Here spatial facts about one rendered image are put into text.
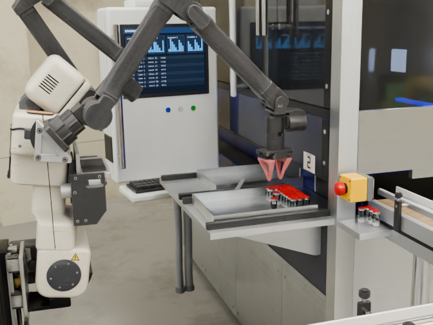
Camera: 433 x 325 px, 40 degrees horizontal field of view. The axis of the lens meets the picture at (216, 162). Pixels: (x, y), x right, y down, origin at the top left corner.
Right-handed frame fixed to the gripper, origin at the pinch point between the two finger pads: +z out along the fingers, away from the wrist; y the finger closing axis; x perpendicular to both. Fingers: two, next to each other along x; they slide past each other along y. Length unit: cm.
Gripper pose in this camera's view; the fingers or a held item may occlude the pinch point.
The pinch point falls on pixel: (274, 177)
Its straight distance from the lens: 191.5
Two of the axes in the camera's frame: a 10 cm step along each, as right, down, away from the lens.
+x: -5.2, -1.7, 8.4
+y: 8.6, -1.3, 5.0
